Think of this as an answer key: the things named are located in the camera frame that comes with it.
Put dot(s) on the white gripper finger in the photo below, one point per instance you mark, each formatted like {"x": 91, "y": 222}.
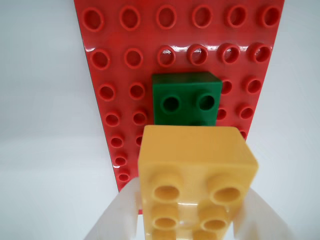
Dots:
{"x": 120, "y": 215}
{"x": 260, "y": 220}

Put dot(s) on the yellow lego brick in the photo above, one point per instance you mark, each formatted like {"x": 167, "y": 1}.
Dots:
{"x": 195, "y": 155}

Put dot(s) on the red lego baseplate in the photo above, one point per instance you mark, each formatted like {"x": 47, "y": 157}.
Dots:
{"x": 120, "y": 75}

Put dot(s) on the green lego brick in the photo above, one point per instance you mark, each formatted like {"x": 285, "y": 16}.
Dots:
{"x": 185, "y": 90}

